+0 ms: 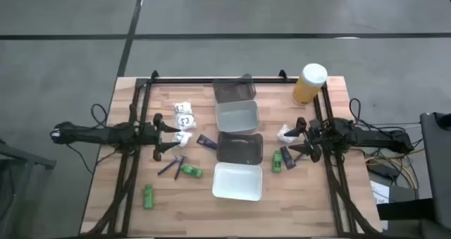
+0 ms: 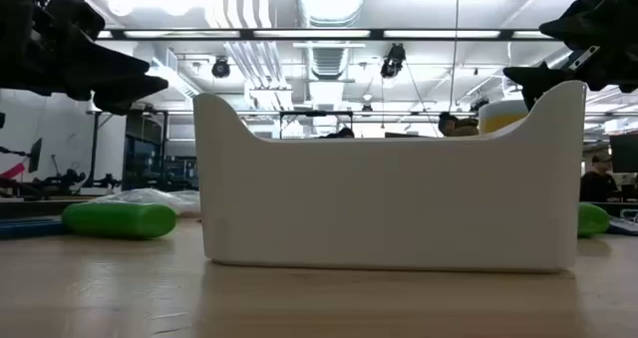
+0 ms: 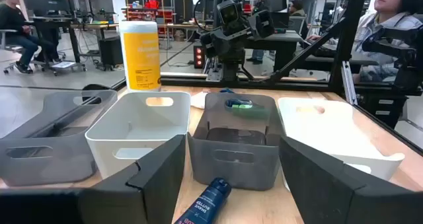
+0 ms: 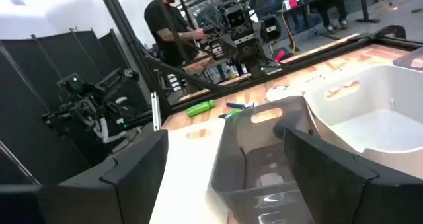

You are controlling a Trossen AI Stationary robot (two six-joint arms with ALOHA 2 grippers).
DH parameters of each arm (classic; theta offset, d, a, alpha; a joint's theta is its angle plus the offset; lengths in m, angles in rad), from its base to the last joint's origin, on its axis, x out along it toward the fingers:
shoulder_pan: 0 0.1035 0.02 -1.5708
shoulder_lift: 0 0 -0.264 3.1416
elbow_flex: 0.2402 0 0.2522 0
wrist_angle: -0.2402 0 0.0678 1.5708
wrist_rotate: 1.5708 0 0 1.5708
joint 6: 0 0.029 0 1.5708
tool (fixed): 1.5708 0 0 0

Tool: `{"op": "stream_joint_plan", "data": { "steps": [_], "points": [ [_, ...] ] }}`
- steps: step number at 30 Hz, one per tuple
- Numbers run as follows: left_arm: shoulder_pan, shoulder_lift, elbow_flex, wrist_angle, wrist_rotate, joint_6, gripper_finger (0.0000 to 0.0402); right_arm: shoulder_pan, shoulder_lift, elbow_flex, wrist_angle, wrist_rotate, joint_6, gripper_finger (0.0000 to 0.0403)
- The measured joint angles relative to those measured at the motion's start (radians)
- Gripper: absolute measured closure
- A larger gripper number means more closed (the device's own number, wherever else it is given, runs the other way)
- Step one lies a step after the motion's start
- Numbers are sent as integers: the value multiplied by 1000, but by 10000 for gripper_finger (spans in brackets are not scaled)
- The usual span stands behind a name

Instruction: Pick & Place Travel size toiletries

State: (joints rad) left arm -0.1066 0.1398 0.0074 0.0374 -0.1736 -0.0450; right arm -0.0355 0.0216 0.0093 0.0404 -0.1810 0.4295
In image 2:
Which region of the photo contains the red object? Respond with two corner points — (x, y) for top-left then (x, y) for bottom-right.
(0, 162), (26, 180)

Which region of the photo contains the blue shelving unit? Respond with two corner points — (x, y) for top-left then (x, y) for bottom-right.
(123, 113), (200, 192)

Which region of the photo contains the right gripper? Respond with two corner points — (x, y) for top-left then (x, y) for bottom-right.
(502, 0), (638, 111)

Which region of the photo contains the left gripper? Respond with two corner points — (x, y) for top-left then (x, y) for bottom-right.
(22, 3), (169, 116)

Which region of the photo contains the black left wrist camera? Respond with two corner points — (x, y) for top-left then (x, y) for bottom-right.
(45, 0), (106, 41)

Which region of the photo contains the person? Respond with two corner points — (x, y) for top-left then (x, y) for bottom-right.
(579, 153), (622, 203)
(438, 112), (479, 138)

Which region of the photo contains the green shampoo bottle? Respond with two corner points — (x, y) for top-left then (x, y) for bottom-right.
(61, 201), (177, 240)
(577, 202), (611, 238)

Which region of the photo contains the thin hanging cable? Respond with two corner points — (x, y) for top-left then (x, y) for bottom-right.
(448, 0), (461, 113)

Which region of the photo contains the white plastic bin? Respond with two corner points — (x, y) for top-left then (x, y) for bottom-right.
(192, 80), (588, 273)

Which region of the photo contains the black monitor on arm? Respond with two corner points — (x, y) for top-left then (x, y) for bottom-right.
(27, 137), (44, 174)

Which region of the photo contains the black background frame stand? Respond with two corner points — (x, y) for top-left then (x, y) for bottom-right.
(87, 109), (170, 189)

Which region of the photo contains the yellow canister white lid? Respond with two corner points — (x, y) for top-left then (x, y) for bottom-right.
(478, 99), (529, 135)

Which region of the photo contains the black monitor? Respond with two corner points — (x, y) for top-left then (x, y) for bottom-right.
(608, 133), (638, 174)

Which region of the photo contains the black ceiling spotlight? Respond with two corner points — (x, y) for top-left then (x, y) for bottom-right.
(380, 43), (408, 80)
(210, 56), (232, 80)

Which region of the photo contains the black overhead light bar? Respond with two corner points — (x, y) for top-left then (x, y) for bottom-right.
(97, 27), (564, 43)

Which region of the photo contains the silver ventilation duct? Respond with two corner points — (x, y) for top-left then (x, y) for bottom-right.
(296, 0), (368, 28)

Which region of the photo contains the dark blue disposable razor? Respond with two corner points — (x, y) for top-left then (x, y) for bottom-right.
(0, 216), (62, 226)
(0, 223), (67, 240)

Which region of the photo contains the black aluminium table frame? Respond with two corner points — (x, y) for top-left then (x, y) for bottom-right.
(0, 196), (638, 220)

